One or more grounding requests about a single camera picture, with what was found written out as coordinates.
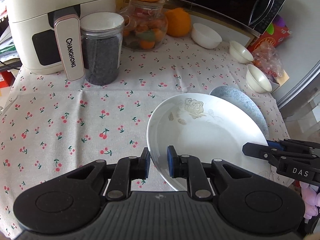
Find white rose pattern plate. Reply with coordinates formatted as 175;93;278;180
146;93;271;191

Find blue patterned plate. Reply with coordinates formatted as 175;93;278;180
210;86;270;139

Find small cream bowl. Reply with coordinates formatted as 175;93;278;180
246;64;272;93
229;41;254;64

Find large white bowl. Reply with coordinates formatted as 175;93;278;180
191;23;222;49

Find white blue cardboard box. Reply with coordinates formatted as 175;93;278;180
270;71;290;93

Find cherry print tablecloth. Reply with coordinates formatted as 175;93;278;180
1;37;288;238

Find plastic bag of fruit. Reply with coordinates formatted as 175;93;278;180
252;41;284;78

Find red gift box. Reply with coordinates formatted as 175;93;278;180
247;23;291;52

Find clear jar dark contents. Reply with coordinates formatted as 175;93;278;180
80;12;124;86

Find large orange on table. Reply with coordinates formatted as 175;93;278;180
164;8;191;37

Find glass jar with tangerines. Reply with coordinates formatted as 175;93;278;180
119;0;168;51

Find white air fryer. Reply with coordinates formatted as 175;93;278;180
6;0;116;81

